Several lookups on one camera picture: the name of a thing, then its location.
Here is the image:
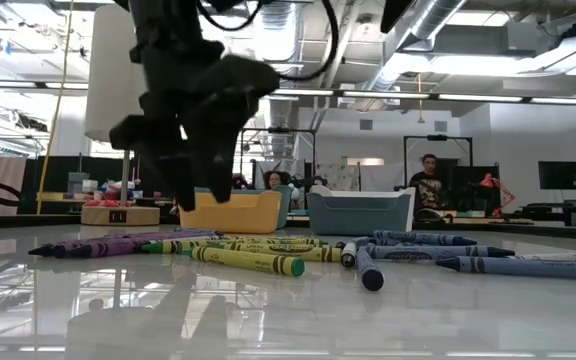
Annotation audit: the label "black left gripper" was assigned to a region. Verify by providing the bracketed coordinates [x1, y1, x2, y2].
[109, 0, 260, 212]

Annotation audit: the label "purple crayon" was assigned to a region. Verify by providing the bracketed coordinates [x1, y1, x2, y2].
[117, 228, 225, 239]
[26, 238, 169, 260]
[53, 231, 222, 247]

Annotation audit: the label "white crayon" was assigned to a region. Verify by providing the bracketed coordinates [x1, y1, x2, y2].
[339, 241, 358, 269]
[511, 251, 576, 264]

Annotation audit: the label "yellow-orange plastic bin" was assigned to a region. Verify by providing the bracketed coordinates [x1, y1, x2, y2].
[177, 188, 283, 235]

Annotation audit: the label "person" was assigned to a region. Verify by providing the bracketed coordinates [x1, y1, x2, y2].
[407, 153, 445, 211]
[262, 170, 290, 191]

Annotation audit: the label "yellow-green crayon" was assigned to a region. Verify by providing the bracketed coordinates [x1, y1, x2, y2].
[220, 236, 330, 248]
[183, 245, 306, 278]
[207, 242, 344, 264]
[140, 240, 249, 255]

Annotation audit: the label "teal plastic bin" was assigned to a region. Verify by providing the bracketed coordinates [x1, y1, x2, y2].
[195, 184, 293, 230]

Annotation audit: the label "long ceiling light strip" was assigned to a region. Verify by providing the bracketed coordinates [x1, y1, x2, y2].
[0, 78, 576, 107]

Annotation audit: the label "white shade wooden base lamp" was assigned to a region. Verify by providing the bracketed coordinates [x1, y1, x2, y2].
[80, 3, 177, 227]

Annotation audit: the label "cluttered workbench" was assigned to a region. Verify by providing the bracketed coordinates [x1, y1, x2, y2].
[36, 169, 175, 210]

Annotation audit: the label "black partition panels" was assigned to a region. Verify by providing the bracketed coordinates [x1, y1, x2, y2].
[20, 148, 233, 216]

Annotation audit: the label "blue-grey plastic bin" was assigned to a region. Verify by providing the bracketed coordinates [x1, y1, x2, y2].
[306, 192, 413, 236]

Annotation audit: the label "red desk lamp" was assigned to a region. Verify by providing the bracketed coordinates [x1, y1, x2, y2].
[480, 173, 517, 218]

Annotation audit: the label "black computer monitor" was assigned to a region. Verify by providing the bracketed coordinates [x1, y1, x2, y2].
[537, 160, 576, 191]

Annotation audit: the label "silver ventilation duct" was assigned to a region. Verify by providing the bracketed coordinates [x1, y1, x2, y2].
[357, 0, 469, 109]
[257, 0, 303, 157]

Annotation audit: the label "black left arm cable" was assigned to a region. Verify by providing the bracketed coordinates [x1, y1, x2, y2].
[195, 0, 340, 82]

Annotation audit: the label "black rig frame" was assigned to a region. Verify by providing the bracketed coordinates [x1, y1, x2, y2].
[239, 127, 318, 194]
[403, 133, 474, 191]

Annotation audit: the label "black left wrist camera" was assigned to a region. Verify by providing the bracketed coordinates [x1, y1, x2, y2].
[201, 54, 282, 101]

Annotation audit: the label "black aluminium table frame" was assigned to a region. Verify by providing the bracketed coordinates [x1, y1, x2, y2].
[0, 212, 576, 242]

